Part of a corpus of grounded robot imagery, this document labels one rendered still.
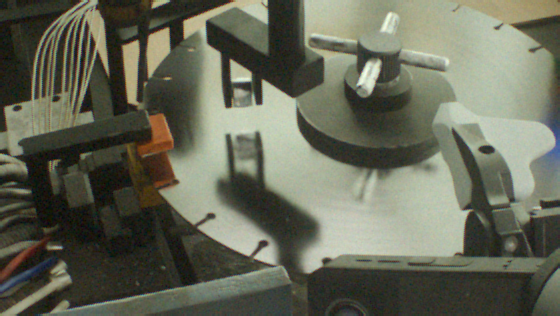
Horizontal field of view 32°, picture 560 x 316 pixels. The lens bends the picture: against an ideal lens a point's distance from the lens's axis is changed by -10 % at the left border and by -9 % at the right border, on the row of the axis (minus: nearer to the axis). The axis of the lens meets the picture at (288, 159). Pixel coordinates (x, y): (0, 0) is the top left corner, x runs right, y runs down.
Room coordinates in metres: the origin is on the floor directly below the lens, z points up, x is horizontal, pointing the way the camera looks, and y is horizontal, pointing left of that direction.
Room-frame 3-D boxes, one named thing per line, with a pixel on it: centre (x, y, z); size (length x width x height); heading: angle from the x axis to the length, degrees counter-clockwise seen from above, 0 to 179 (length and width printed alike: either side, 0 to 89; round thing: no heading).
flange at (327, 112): (0.58, -0.06, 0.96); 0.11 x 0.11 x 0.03
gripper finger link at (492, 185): (0.35, -0.09, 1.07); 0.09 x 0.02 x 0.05; 7
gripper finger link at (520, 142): (0.40, -0.11, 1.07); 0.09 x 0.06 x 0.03; 7
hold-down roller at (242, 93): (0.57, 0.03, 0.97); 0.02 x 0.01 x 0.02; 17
